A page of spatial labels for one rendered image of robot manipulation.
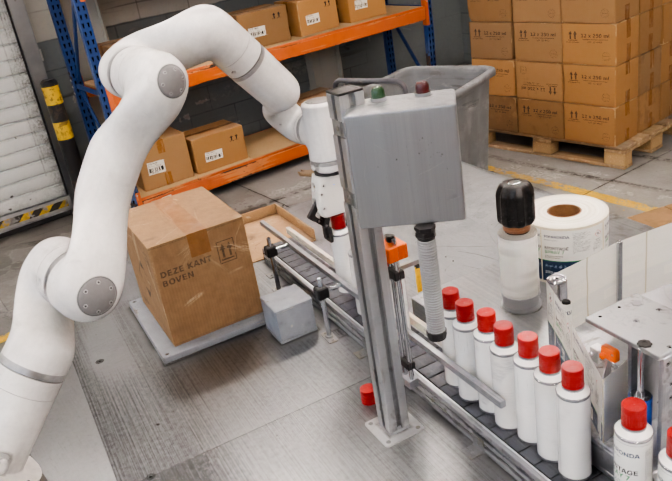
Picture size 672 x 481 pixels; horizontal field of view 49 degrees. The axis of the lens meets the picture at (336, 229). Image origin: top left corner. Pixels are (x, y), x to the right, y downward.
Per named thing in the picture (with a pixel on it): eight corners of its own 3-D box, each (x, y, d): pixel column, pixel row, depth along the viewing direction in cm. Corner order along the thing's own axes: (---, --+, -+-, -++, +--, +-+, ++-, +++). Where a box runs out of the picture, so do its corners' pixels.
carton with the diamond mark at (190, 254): (264, 312, 187) (242, 215, 176) (174, 347, 178) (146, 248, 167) (223, 272, 212) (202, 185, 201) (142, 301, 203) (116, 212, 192)
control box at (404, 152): (466, 220, 115) (456, 103, 107) (359, 230, 118) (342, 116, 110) (464, 196, 124) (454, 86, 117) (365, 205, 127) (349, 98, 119)
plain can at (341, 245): (363, 290, 179) (351, 213, 171) (345, 297, 177) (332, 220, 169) (353, 282, 183) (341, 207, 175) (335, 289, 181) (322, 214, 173)
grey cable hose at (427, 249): (451, 338, 124) (440, 225, 115) (434, 345, 122) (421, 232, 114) (439, 329, 126) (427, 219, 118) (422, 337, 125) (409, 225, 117)
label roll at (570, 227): (552, 239, 193) (550, 188, 187) (624, 257, 178) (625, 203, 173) (507, 271, 181) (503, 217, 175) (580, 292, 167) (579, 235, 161)
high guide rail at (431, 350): (506, 406, 125) (506, 399, 124) (501, 409, 125) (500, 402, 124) (264, 224, 215) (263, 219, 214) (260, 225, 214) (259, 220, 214)
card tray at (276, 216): (316, 240, 227) (314, 228, 226) (238, 268, 217) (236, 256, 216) (277, 213, 252) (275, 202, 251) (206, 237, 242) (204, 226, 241)
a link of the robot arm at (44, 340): (11, 375, 124) (71, 246, 126) (-22, 336, 138) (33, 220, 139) (74, 387, 133) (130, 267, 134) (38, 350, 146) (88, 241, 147)
